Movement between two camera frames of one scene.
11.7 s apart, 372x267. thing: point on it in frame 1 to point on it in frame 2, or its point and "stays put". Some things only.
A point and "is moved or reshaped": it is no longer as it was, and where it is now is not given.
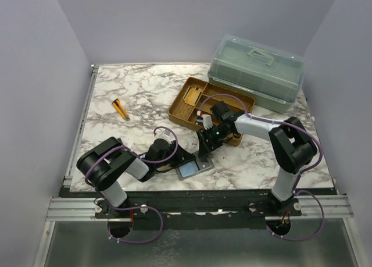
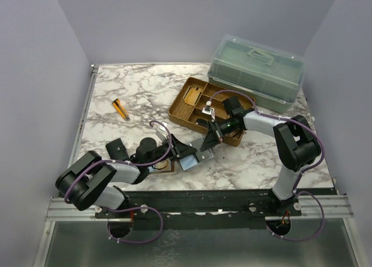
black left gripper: [182, 156] to [179, 149]
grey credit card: [203, 165] is moved or reshaped
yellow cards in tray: [192, 96] stays put
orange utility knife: [117, 103] stays put
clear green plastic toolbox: [271, 77] stays put
